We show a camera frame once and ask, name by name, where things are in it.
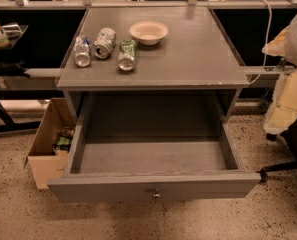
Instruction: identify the silver top drawer knob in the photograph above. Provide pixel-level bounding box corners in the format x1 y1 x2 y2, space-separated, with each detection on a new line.
152 188 161 199

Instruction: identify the grey wooden drawer cabinet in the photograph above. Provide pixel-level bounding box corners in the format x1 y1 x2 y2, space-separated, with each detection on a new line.
55 5 251 125

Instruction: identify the open cardboard box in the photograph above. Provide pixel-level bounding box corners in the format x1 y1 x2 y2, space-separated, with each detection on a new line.
26 98 76 189

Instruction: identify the beige paper bowl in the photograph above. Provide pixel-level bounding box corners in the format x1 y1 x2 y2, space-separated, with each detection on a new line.
129 21 168 46

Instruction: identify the grey top drawer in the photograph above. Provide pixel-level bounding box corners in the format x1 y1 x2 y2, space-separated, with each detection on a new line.
47 93 262 204

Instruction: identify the green can in box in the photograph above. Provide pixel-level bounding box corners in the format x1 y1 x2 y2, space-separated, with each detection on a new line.
53 137 72 151

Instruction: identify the black office chair base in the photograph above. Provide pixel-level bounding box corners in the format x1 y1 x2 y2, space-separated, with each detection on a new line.
257 107 297 184

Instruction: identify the crushed green can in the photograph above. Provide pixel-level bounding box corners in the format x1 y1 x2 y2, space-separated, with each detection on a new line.
117 38 137 71

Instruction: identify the white hanging cable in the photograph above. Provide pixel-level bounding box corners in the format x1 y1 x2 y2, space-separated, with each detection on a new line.
247 0 273 86

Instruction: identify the crushed white silver can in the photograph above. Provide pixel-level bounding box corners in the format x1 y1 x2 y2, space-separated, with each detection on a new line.
93 28 116 59

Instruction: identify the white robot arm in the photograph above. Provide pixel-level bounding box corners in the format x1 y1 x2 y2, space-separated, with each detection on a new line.
262 15 297 134

